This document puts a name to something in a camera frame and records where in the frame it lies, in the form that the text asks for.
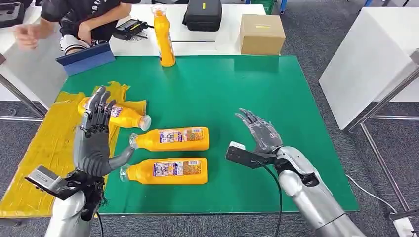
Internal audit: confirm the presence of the steel table frame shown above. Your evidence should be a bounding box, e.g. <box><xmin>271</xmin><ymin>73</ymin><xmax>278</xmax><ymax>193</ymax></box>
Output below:
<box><xmin>0</xmin><ymin>54</ymin><xmax>47</xmax><ymax>122</ymax></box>
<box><xmin>344</xmin><ymin>49</ymin><xmax>419</xmax><ymax>222</ymax></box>

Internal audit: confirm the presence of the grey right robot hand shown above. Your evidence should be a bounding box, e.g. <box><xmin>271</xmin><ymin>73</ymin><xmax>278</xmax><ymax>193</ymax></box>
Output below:
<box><xmin>235</xmin><ymin>108</ymin><xmax>284</xmax><ymax>155</ymax></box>

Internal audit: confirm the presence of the brown cardboard box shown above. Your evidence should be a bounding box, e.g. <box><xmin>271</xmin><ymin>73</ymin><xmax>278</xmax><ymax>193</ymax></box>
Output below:
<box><xmin>239</xmin><ymin>14</ymin><xmax>287</xmax><ymax>56</ymax></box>

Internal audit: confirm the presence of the green table mat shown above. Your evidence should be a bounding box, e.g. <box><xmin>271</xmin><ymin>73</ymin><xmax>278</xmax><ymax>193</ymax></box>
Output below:
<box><xmin>60</xmin><ymin>55</ymin><xmax>360</xmax><ymax>216</ymax></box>

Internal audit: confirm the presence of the person's left hand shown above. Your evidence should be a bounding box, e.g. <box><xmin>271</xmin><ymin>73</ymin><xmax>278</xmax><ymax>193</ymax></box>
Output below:
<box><xmin>77</xmin><ymin>21</ymin><xmax>94</xmax><ymax>45</ymax></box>

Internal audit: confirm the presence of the yellow plastic sheet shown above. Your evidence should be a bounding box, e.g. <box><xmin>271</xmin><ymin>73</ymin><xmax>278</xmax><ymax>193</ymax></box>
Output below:
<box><xmin>0</xmin><ymin>81</ymin><xmax>147</xmax><ymax>219</ymax></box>

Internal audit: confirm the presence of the green crate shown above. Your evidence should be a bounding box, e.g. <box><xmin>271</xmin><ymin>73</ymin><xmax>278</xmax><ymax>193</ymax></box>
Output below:
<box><xmin>250</xmin><ymin>0</ymin><xmax>276</xmax><ymax>14</ymax></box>

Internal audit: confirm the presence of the orange drink bottle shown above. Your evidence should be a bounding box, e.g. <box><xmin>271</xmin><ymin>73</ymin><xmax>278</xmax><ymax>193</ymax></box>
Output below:
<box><xmin>77</xmin><ymin>97</ymin><xmax>152</xmax><ymax>132</ymax></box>
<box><xmin>119</xmin><ymin>158</ymin><xmax>209</xmax><ymax>186</ymax></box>
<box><xmin>151</xmin><ymin>3</ymin><xmax>176</xmax><ymax>68</ymax></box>
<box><xmin>128</xmin><ymin>126</ymin><xmax>210</xmax><ymax>153</ymax></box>

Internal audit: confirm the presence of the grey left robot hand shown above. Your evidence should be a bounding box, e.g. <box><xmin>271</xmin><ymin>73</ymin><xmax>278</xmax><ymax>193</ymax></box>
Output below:
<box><xmin>73</xmin><ymin>86</ymin><xmax>135</xmax><ymax>178</ymax></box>

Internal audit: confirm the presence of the white power strip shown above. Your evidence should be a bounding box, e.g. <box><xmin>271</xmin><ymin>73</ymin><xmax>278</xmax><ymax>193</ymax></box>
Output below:
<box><xmin>392</xmin><ymin>217</ymin><xmax>416</xmax><ymax>237</ymax></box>

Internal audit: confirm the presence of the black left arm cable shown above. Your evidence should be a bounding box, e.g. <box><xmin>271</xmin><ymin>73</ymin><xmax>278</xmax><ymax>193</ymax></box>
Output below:
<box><xmin>95</xmin><ymin>211</ymin><xmax>105</xmax><ymax>237</ymax></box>

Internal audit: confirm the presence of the white table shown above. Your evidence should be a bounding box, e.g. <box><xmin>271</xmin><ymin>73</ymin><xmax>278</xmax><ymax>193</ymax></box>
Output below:
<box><xmin>0</xmin><ymin>6</ymin><xmax>69</xmax><ymax>109</ymax></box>
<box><xmin>108</xmin><ymin>3</ymin><xmax>267</xmax><ymax>56</ymax></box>
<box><xmin>318</xmin><ymin>6</ymin><xmax>419</xmax><ymax>131</ymax></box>

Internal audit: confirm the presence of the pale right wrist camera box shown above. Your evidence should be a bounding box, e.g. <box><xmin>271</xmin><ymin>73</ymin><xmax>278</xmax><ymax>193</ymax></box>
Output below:
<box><xmin>225</xmin><ymin>141</ymin><xmax>279</xmax><ymax>170</ymax></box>

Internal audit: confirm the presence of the blue tablet case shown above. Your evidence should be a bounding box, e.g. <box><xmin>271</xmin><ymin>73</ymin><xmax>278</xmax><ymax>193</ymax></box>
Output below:
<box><xmin>55</xmin><ymin>42</ymin><xmax>116</xmax><ymax>77</ymax></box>

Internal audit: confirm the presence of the black remote controller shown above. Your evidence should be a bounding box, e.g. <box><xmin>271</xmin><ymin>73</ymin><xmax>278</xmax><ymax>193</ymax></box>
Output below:
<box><xmin>112</xmin><ymin>18</ymin><xmax>155</xmax><ymax>42</ymax></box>

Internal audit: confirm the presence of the black carrying case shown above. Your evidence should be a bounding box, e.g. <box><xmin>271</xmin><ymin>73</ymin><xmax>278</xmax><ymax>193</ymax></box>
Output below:
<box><xmin>182</xmin><ymin>0</ymin><xmax>223</xmax><ymax>33</ymax></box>

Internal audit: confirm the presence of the black foam tray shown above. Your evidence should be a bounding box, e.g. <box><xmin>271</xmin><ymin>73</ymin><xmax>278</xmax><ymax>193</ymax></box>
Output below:
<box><xmin>0</xmin><ymin>0</ymin><xmax>26</xmax><ymax>29</ymax></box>

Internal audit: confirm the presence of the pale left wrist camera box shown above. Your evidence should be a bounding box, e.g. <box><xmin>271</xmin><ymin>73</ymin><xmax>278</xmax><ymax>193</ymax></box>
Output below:
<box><xmin>25</xmin><ymin>165</ymin><xmax>71</xmax><ymax>200</ymax></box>

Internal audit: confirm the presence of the person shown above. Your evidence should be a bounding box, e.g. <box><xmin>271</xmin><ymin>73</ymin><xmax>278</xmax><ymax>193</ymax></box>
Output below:
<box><xmin>14</xmin><ymin>0</ymin><xmax>141</xmax><ymax>55</ymax></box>

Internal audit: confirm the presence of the person's right hand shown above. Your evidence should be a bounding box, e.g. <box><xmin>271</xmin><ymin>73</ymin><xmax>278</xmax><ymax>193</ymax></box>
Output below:
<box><xmin>14</xmin><ymin>23</ymin><xmax>42</xmax><ymax>50</ymax></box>

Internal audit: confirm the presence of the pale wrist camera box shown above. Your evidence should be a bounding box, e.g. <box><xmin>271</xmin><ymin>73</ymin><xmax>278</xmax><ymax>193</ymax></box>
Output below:
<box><xmin>25</xmin><ymin>165</ymin><xmax>71</xmax><ymax>200</ymax></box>
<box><xmin>225</xmin><ymin>141</ymin><xmax>279</xmax><ymax>170</ymax></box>

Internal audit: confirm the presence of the white floor cable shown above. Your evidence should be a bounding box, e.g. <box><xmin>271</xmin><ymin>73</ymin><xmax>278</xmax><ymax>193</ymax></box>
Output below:
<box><xmin>345</xmin><ymin>173</ymin><xmax>398</xmax><ymax>214</ymax></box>

